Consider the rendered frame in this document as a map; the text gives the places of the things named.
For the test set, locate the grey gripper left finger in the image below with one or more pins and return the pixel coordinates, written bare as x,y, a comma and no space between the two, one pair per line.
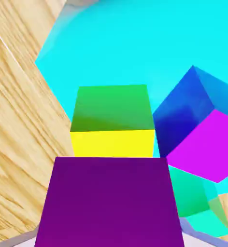
27,240

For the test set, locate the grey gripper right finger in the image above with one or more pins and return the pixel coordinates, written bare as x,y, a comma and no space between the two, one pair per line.
199,239

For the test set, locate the small purple cube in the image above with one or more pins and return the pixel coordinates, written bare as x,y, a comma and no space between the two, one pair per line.
110,202

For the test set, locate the small teal green cube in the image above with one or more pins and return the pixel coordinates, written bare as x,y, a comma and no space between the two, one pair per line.
187,193

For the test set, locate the small magenta cube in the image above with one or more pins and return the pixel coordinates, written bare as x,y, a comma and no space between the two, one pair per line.
206,146

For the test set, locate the small yellow cube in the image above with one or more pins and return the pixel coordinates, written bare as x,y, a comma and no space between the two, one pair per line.
112,142

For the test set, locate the large cyan box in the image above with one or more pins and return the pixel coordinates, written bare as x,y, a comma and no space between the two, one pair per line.
125,48

